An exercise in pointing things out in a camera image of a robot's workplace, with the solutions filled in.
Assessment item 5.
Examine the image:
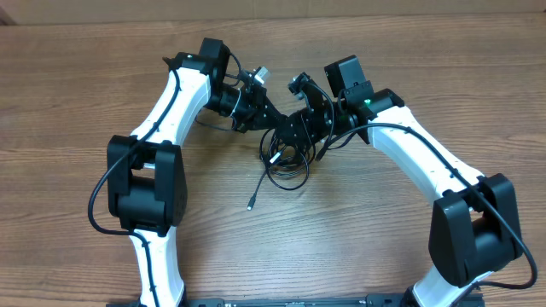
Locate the black thin cable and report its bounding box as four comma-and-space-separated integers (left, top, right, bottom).
246, 140, 299, 211

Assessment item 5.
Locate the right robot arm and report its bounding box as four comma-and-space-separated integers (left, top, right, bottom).
269, 55, 525, 306

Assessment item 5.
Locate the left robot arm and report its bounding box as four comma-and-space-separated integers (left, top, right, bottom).
106, 38, 283, 306

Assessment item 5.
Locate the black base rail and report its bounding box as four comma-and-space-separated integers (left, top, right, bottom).
105, 293, 485, 307

